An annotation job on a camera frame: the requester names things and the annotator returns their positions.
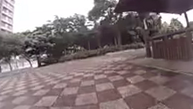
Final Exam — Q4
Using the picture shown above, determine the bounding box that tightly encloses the grey concrete floor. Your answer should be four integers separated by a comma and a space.
126, 48, 193, 86

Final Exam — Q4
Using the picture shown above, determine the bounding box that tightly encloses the row of green trees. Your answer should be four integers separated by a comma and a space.
0, 0, 193, 73

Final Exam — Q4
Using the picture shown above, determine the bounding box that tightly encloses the low green hedge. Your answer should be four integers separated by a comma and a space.
48, 40, 147, 65

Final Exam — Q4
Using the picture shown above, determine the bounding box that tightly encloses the red grey checkered paving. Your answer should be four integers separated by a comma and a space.
0, 45, 193, 109

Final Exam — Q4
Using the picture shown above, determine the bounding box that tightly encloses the white fence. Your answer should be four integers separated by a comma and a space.
0, 57, 40, 73

